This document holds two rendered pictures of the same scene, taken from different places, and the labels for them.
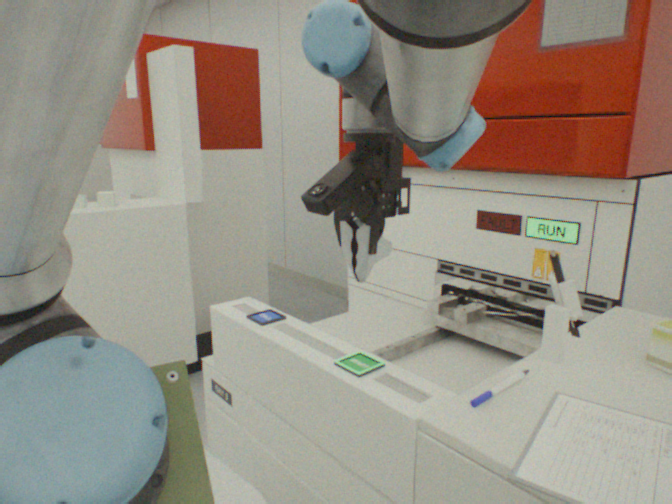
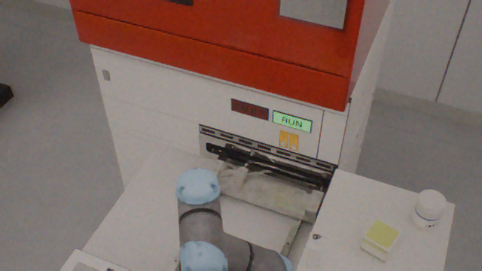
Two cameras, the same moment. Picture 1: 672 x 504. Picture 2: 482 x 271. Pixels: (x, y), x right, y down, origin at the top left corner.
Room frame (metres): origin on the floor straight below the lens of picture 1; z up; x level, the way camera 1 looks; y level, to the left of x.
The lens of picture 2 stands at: (0.12, 0.15, 2.17)
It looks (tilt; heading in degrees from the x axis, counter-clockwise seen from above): 46 degrees down; 334
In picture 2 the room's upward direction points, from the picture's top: straight up
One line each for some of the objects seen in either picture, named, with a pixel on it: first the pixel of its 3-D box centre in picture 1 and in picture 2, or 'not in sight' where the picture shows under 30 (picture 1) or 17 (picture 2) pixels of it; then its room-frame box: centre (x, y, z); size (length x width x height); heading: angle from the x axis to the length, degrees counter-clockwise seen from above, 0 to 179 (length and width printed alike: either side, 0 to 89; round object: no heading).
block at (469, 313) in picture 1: (470, 312); (238, 178); (1.09, -0.32, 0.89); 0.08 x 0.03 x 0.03; 131
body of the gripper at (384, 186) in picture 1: (372, 176); not in sight; (0.70, -0.05, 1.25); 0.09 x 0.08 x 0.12; 131
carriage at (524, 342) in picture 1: (499, 334); (261, 193); (1.03, -0.37, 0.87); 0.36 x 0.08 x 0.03; 41
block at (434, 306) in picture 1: (442, 303); (214, 171); (1.15, -0.26, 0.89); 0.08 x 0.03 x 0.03; 131
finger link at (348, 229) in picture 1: (361, 248); not in sight; (0.70, -0.04, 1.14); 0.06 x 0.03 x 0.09; 131
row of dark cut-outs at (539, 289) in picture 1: (512, 282); (264, 147); (1.12, -0.42, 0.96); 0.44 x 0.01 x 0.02; 41
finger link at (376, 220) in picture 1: (369, 222); not in sight; (0.66, -0.04, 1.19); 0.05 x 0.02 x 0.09; 41
